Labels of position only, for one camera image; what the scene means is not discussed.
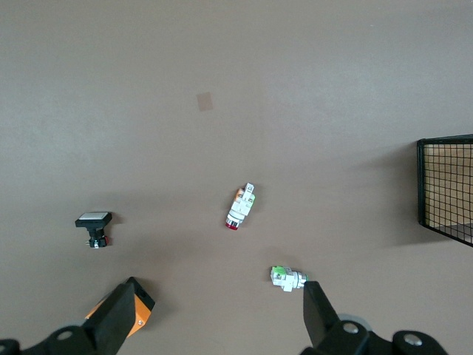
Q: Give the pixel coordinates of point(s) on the orange button enclosure box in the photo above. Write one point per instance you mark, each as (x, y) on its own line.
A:
(142, 314)

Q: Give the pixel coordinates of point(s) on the red push button switch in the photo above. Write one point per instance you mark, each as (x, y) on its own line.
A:
(240, 207)

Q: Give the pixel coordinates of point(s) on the black button white square cap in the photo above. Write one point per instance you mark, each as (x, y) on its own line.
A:
(94, 223)

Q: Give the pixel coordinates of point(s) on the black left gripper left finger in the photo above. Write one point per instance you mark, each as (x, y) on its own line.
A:
(111, 325)

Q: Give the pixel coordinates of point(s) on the clear tape patch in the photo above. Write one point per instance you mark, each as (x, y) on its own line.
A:
(204, 101)

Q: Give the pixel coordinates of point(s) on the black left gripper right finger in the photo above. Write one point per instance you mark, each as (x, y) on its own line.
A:
(321, 321)

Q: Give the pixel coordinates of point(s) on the green push button switch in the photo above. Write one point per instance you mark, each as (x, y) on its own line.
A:
(286, 279)

